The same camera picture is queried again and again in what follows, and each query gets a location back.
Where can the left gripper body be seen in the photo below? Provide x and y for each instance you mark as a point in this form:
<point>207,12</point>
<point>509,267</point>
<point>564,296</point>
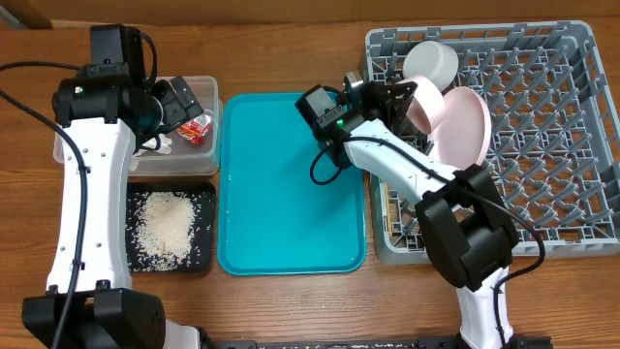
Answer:
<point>174,111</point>

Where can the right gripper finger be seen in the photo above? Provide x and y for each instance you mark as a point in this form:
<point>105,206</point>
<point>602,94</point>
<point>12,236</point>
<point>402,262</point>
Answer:
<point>401,93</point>
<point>403,127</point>

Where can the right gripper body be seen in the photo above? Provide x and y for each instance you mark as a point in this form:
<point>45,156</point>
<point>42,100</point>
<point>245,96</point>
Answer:
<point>383,100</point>

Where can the red snack wrapper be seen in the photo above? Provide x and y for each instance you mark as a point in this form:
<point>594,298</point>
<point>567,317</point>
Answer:
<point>196,129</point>

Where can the grey bowl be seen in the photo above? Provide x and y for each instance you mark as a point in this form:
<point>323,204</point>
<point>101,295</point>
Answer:
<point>432,60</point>

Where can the white tissue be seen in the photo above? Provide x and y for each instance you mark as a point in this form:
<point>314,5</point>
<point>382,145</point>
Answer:
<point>158,145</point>

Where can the large pink plate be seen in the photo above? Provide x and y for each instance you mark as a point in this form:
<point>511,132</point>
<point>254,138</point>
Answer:
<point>463,137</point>

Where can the pile of rice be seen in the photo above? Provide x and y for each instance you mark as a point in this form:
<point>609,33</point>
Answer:
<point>164,228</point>

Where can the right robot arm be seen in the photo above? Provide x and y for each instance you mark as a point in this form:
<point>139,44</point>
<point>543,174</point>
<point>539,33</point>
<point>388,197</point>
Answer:
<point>428,146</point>

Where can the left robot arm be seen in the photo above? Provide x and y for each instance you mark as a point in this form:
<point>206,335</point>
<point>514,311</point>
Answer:
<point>89,300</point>

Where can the grey dishwasher rack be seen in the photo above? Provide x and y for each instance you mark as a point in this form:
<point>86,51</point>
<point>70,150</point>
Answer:
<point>554,150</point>

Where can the clear plastic bin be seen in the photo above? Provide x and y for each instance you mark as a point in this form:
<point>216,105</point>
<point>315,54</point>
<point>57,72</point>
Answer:
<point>186,158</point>

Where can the black tray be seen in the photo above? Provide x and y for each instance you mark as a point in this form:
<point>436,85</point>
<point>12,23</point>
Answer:
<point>169,228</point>

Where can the teal serving tray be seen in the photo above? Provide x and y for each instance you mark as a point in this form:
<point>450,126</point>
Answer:
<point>283,207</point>

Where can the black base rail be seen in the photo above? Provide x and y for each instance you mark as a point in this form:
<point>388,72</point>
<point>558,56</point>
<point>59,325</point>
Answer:
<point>430,342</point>

